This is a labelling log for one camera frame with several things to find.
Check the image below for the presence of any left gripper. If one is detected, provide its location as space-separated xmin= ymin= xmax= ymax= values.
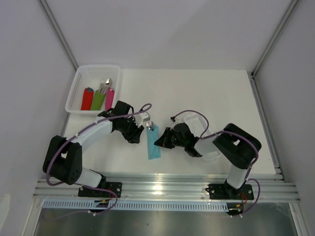
xmin=116 ymin=117 xmax=144 ymax=144

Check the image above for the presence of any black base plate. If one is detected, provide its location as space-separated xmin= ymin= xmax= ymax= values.
xmin=205 ymin=182 xmax=254 ymax=200
xmin=78 ymin=182 xmax=123 ymax=198

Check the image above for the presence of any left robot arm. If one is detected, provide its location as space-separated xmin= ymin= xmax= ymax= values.
xmin=43 ymin=101 xmax=151 ymax=197

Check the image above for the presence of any teal paper napkin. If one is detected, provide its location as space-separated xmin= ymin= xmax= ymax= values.
xmin=146 ymin=124 xmax=161 ymax=160

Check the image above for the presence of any large white plastic basket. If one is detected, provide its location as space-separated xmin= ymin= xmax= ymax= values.
xmin=65 ymin=64 xmax=121 ymax=116

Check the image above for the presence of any aluminium frame post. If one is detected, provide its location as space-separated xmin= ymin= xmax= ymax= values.
xmin=251 ymin=0 xmax=302 ymax=79
xmin=37 ymin=0 xmax=79 ymax=70

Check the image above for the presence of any pink napkin roll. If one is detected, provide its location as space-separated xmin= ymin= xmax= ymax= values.
xmin=105 ymin=88 xmax=115 ymax=111

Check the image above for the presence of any aluminium mounting rail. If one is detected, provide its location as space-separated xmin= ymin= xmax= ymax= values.
xmin=34 ymin=173 xmax=301 ymax=204

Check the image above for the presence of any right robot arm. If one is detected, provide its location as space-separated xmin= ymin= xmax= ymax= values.
xmin=154 ymin=123 xmax=262 ymax=200

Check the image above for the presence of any right aluminium frame post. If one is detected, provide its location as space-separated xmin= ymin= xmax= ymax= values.
xmin=251 ymin=0 xmax=302 ymax=79

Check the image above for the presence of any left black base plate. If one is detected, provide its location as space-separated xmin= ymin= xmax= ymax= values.
xmin=78 ymin=182 xmax=123 ymax=198

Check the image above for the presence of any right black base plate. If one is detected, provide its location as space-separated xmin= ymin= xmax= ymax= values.
xmin=205 ymin=182 xmax=254 ymax=200

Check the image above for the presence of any small white plastic tray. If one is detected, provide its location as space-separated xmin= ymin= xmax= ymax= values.
xmin=183 ymin=113 xmax=221 ymax=161

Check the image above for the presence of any ornate silver spoon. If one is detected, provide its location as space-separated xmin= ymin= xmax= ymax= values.
xmin=146 ymin=121 xmax=154 ymax=130

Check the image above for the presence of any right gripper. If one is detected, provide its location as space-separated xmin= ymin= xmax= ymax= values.
xmin=155 ymin=127 xmax=187 ymax=149

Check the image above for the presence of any white slotted cable duct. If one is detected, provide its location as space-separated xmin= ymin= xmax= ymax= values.
xmin=43 ymin=199 xmax=228 ymax=212

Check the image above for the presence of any red napkin roll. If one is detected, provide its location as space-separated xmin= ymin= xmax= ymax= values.
xmin=81 ymin=87 xmax=94 ymax=111

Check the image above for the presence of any left aluminium frame post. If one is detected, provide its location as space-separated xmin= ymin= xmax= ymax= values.
xmin=37 ymin=0 xmax=79 ymax=70

